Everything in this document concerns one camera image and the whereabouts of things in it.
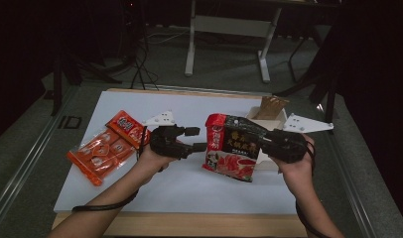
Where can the black chair frame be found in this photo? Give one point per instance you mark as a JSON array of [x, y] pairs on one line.
[[330, 95]]

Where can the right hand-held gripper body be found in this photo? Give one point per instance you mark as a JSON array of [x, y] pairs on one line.
[[287, 147]]

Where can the clear bag of orange sachets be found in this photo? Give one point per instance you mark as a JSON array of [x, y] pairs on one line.
[[102, 153]]

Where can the small red sauce packet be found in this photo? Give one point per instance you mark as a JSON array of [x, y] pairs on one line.
[[126, 127]]

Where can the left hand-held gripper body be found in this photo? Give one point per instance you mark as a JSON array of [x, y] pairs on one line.
[[166, 142]]

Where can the red black soup base packet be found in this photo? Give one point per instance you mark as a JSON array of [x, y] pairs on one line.
[[234, 148]]

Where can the metal floor rail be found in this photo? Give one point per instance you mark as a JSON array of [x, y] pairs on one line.
[[24, 167], [348, 185]]

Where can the white table mat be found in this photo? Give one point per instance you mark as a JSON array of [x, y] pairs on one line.
[[189, 195]]

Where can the white divided plastic container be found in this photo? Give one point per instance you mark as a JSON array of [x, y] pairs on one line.
[[274, 124]]

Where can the person's left hand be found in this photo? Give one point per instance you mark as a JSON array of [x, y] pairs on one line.
[[151, 163]]

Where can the brown gold seasoning packet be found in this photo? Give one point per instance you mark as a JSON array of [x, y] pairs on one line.
[[270, 107]]

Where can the white metal desk frame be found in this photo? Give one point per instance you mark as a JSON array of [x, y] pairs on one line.
[[229, 25]]

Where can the person's right hand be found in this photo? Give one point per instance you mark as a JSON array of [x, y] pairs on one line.
[[297, 173]]

